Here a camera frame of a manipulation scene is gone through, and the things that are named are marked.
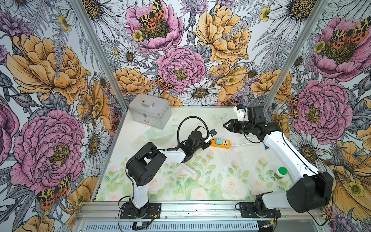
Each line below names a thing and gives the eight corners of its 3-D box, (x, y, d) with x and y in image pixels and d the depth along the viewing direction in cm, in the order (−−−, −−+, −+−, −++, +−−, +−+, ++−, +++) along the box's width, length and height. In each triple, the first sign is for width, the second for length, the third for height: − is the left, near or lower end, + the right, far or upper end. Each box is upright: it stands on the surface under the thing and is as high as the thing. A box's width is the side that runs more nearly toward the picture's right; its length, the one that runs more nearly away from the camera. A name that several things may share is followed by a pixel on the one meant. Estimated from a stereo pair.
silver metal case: (131, 121, 115) (123, 105, 102) (143, 106, 126) (138, 90, 113) (162, 132, 108) (158, 117, 95) (173, 116, 119) (171, 100, 105)
